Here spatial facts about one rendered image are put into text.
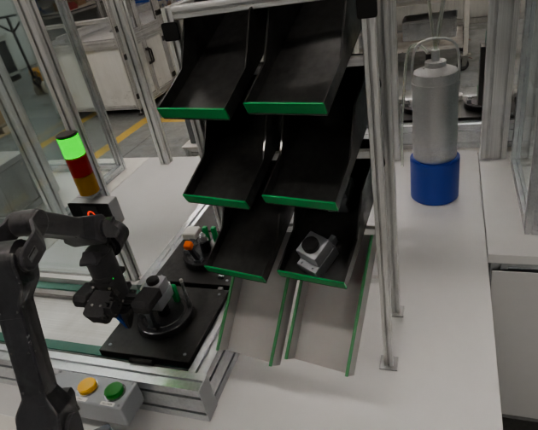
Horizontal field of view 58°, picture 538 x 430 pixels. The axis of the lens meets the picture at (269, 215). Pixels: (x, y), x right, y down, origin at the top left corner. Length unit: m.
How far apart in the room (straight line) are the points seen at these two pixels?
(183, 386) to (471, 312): 0.71
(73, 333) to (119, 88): 5.13
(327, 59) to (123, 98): 5.66
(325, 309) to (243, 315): 0.18
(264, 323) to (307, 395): 0.20
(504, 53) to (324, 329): 1.20
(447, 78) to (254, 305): 0.88
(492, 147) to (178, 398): 1.42
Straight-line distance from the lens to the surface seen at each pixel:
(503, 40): 1.86
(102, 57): 6.33
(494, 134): 1.97
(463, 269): 1.44
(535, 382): 1.86
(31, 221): 0.79
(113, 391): 1.13
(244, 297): 1.07
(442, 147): 1.62
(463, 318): 1.29
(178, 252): 1.46
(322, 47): 0.81
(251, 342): 1.05
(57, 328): 1.47
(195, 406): 1.12
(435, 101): 1.55
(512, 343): 1.73
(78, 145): 1.22
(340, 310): 1.00
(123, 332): 1.26
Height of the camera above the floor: 1.75
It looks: 31 degrees down
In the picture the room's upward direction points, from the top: 11 degrees counter-clockwise
